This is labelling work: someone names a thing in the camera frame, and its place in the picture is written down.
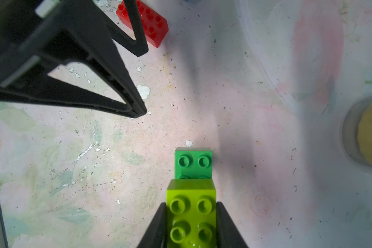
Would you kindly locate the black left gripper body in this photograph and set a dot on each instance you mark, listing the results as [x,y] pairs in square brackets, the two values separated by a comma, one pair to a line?
[32,46]

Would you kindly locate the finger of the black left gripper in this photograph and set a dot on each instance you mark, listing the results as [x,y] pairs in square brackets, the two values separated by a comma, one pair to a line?
[137,46]
[108,89]

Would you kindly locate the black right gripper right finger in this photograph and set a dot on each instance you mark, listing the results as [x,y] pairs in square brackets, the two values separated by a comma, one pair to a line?
[228,236]

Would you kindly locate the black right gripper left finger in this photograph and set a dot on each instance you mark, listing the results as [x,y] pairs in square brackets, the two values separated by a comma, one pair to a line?
[155,235]

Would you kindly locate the red long lego brick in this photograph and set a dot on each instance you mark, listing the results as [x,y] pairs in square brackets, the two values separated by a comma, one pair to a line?
[154,25]

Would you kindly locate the lime lego brick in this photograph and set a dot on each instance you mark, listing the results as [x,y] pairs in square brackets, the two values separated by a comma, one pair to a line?
[191,213]

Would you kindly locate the green long lego brick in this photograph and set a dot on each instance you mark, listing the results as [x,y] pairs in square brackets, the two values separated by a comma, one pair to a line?
[193,163]

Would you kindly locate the yellow pen holder cup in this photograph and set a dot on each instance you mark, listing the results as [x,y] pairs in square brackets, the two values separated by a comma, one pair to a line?
[356,134]

